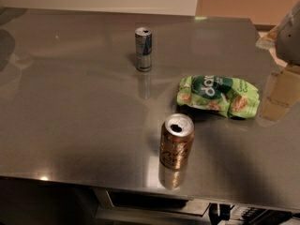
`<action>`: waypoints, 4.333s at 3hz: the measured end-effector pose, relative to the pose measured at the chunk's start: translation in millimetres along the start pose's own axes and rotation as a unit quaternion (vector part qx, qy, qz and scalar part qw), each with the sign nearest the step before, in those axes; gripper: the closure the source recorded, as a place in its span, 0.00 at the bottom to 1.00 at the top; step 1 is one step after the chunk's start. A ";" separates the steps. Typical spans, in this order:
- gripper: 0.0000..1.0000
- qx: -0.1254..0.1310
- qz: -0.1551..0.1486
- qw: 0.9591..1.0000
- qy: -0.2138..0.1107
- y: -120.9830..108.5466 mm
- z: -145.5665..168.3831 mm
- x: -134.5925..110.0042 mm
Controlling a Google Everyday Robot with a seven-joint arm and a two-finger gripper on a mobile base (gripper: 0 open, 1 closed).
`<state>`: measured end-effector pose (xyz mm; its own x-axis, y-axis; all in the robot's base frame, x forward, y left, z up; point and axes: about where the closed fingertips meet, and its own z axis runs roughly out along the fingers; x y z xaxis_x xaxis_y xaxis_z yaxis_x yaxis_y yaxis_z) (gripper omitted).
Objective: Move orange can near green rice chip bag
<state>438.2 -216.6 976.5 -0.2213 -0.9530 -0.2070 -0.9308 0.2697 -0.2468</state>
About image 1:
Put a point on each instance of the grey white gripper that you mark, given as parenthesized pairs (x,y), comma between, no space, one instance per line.
(289,38)

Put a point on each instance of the orange soda can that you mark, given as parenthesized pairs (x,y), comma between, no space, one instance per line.
(177,136)

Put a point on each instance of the green rice chip bag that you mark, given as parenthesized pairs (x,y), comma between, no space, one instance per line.
(228,97)

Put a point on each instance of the silver blue energy drink can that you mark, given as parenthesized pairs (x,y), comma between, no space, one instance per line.
(143,42)

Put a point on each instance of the dark drawer under table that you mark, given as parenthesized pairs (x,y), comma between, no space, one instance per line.
(150,209)

